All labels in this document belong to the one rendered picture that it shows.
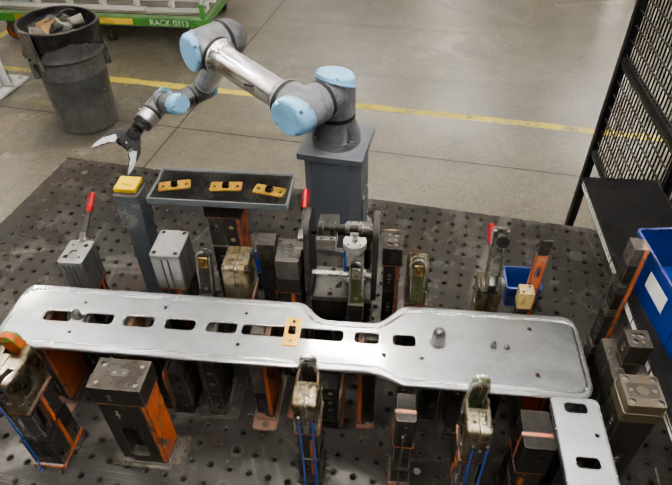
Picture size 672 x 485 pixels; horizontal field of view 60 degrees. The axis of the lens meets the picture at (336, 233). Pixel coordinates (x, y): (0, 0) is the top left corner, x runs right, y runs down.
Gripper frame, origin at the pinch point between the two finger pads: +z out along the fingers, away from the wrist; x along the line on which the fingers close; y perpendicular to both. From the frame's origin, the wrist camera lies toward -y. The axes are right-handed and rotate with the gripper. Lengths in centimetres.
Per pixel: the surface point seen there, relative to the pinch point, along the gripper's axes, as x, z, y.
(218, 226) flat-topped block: -31, 10, -66
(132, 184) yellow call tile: -8, 13, -58
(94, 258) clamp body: -12, 34, -54
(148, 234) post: -20, 20, -50
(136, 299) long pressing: -25, 38, -67
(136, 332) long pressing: -29, 44, -75
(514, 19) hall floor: -184, -365, 158
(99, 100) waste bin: 28, -68, 187
